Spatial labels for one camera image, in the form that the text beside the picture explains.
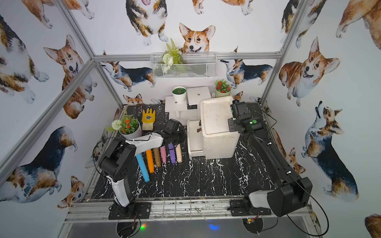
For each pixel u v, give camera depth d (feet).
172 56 2.67
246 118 1.89
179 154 3.02
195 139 3.26
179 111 3.48
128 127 2.96
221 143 2.60
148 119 3.61
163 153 3.03
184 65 2.95
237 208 2.40
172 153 3.03
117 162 1.63
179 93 3.12
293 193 1.26
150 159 2.95
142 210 2.42
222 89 3.10
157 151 3.04
